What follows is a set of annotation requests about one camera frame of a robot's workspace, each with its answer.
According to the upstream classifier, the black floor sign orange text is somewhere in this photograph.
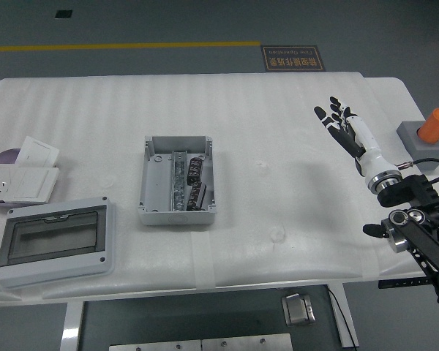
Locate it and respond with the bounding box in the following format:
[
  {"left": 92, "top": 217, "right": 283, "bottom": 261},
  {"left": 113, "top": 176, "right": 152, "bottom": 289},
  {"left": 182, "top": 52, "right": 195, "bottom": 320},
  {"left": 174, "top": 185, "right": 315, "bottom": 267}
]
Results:
[{"left": 260, "top": 45, "right": 327, "bottom": 73}]

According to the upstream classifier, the white table leg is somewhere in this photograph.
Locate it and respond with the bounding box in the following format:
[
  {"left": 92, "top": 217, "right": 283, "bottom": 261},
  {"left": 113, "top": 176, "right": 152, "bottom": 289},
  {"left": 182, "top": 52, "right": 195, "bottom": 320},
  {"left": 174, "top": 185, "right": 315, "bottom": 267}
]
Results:
[
  {"left": 327, "top": 283, "right": 360, "bottom": 348},
  {"left": 59, "top": 301, "right": 85, "bottom": 351}
]

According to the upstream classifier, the orange cylinder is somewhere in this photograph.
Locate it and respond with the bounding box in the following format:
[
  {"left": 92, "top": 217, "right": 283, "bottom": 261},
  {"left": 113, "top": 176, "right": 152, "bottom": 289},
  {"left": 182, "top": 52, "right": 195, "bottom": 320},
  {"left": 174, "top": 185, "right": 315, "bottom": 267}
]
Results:
[{"left": 419, "top": 107, "right": 439, "bottom": 144}]

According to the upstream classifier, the thin black cable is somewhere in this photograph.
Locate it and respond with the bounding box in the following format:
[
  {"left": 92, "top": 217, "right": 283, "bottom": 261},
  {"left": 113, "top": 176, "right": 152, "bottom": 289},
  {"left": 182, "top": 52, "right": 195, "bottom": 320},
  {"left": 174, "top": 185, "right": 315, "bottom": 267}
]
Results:
[{"left": 327, "top": 287, "right": 356, "bottom": 348}]

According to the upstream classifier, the metal mounting rail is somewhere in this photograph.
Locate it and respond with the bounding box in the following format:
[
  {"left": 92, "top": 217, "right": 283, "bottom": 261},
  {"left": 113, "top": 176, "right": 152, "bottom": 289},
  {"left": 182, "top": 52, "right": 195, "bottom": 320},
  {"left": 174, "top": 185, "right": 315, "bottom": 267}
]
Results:
[{"left": 170, "top": 149, "right": 190, "bottom": 212}]

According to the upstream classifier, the grey open junction box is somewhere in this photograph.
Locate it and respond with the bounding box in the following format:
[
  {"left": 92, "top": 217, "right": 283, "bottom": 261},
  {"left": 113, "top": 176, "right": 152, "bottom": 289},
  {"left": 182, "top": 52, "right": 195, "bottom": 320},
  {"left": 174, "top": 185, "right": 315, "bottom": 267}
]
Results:
[{"left": 138, "top": 135, "right": 217, "bottom": 227}]

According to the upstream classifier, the purple disc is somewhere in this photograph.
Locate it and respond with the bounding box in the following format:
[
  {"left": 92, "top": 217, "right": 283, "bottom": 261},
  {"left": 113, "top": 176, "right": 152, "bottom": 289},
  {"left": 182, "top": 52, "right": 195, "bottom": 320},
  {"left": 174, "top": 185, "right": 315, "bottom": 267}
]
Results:
[{"left": 0, "top": 148, "right": 22, "bottom": 165}]

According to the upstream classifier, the white blank wall plate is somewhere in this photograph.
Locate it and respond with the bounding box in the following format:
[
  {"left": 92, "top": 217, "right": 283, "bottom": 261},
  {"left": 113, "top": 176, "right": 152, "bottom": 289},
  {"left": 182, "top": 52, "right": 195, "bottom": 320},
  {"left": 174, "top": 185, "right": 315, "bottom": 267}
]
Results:
[{"left": 14, "top": 136, "right": 61, "bottom": 168}]

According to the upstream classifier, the grey block holder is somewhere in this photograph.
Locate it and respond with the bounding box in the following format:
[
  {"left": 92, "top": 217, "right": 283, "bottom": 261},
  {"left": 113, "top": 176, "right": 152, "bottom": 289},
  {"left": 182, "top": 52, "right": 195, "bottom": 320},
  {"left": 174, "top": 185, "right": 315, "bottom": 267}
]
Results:
[{"left": 396, "top": 120, "right": 439, "bottom": 172}]

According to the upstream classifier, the white wall switch panel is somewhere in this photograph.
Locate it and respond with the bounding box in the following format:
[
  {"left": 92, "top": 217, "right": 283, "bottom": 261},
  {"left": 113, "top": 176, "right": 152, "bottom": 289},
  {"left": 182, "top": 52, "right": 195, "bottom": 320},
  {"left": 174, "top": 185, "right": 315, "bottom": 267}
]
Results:
[{"left": 12, "top": 166, "right": 60, "bottom": 204}]

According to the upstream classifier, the grey cover with dark window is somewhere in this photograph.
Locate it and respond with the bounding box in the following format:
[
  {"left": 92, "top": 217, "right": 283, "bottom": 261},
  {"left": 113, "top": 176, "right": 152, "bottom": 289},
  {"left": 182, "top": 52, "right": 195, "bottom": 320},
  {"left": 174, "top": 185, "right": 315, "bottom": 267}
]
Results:
[{"left": 0, "top": 196, "right": 117, "bottom": 290}]

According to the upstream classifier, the silver metal floor bracket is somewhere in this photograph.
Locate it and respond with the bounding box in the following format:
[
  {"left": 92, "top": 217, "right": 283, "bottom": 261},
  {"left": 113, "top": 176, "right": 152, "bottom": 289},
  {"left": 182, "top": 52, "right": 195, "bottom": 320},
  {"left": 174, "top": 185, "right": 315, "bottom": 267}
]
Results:
[{"left": 280, "top": 292, "right": 318, "bottom": 327}]

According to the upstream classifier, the white foam mat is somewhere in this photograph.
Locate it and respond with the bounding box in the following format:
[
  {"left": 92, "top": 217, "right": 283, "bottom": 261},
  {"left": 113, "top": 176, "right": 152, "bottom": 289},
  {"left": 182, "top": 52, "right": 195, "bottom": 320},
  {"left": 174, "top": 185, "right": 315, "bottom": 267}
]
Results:
[{"left": 0, "top": 72, "right": 439, "bottom": 304}]

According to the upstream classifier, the grey metal plate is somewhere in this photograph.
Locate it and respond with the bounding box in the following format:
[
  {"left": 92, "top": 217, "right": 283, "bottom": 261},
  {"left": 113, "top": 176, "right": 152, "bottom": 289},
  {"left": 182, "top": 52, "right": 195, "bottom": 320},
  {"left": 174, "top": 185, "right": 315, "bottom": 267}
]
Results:
[
  {"left": 108, "top": 339, "right": 202, "bottom": 351},
  {"left": 201, "top": 334, "right": 293, "bottom": 351}
]

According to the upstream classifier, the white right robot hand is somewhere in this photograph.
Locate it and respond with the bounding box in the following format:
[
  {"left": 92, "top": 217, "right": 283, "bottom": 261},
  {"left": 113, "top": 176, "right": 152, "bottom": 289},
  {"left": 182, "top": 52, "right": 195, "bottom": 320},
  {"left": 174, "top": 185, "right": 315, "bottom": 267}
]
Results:
[{"left": 313, "top": 96, "right": 399, "bottom": 186}]

